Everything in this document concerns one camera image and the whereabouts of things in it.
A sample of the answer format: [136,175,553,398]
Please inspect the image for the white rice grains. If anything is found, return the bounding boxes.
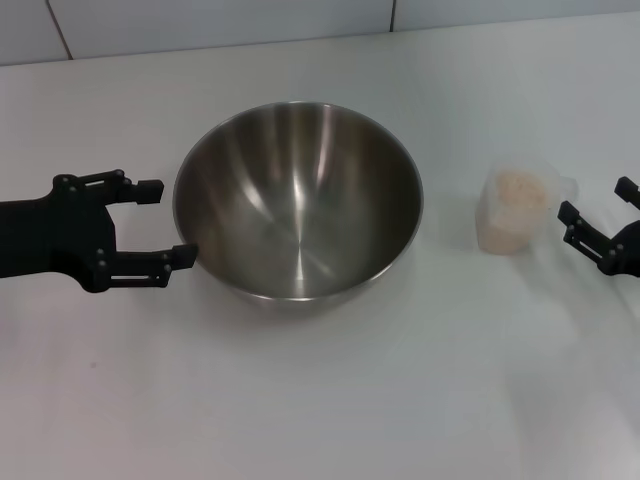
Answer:
[492,169,549,221]

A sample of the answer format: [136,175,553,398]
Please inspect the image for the stainless steel mixing bowl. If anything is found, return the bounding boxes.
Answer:
[172,101,425,302]

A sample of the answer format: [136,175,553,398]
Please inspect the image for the clear plastic measuring cup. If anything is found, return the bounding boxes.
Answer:
[476,159,581,255]

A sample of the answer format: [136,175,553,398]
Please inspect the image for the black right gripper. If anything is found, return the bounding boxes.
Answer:
[557,176,640,278]

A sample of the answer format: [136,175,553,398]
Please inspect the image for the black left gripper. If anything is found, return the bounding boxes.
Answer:
[0,168,198,294]

